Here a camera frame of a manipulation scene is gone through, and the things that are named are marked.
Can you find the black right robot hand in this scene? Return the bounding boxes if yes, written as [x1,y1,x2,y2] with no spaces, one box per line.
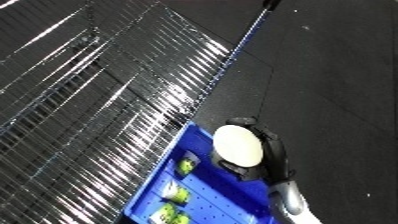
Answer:
[209,116,297,184]

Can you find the white paper cup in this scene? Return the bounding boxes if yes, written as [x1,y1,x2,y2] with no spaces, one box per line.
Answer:
[211,124,267,168]

